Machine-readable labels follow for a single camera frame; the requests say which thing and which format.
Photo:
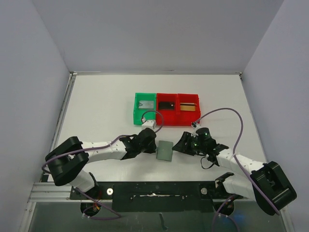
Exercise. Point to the red plastic bin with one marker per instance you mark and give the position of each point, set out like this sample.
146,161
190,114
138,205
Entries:
169,116
185,118

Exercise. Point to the right red plastic bin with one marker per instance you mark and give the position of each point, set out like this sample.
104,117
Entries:
185,118

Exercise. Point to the silver grey card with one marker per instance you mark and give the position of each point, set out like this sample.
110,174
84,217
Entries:
146,105

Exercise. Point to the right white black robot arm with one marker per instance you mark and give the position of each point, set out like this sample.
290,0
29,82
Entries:
264,183

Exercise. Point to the black card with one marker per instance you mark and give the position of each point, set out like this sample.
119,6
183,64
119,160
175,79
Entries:
166,105

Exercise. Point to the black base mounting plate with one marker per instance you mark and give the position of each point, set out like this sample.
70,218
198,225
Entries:
169,196

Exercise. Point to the left aluminium side rail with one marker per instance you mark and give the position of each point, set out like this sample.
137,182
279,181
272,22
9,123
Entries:
63,109

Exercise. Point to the aluminium frame rail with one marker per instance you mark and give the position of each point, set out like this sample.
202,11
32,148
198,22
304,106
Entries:
48,192

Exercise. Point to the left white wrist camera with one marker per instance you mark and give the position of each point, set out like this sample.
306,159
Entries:
151,124

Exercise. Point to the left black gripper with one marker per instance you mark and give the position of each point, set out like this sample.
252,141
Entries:
151,149

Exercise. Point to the green plastic bin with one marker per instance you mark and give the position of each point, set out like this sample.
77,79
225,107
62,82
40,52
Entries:
138,114

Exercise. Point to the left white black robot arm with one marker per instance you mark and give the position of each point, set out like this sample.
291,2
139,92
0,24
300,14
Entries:
67,161

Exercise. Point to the middle red plastic bin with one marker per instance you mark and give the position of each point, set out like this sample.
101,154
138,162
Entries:
169,116

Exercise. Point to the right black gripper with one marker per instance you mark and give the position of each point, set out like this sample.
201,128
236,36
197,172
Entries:
186,143

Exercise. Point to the gold card with stripe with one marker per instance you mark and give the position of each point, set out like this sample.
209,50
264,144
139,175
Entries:
185,106

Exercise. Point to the green card holder wallet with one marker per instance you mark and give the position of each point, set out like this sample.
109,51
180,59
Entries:
164,151

